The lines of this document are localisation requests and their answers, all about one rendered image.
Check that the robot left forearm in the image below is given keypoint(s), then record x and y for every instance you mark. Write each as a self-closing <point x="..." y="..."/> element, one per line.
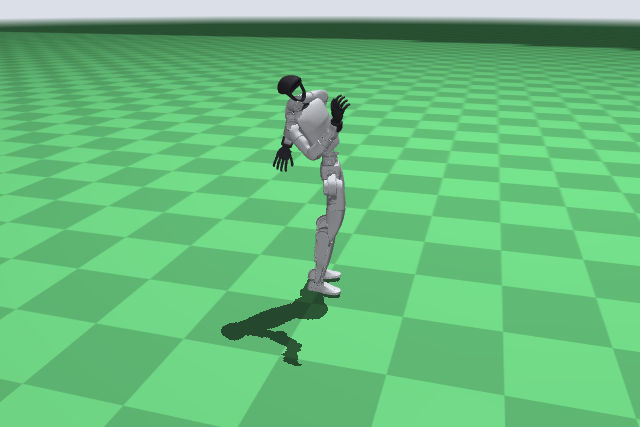
<point x="288" y="116"/>

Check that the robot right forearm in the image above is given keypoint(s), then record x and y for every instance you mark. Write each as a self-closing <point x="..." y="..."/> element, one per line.
<point x="324" y="143"/>

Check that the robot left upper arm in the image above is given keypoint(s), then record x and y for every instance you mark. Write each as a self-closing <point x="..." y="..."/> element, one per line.
<point x="296" y="106"/>

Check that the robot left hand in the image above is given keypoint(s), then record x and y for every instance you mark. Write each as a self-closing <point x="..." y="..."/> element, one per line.
<point x="283" y="153"/>

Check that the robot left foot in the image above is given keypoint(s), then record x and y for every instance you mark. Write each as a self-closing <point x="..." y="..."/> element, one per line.
<point x="330" y="274"/>

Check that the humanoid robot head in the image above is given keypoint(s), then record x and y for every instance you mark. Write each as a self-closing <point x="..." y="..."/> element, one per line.
<point x="288" y="84"/>

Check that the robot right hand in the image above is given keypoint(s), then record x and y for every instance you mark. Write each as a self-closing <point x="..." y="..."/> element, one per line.
<point x="337" y="111"/>

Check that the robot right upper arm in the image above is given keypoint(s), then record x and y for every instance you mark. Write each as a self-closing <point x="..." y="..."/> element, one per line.
<point x="292" y="133"/>

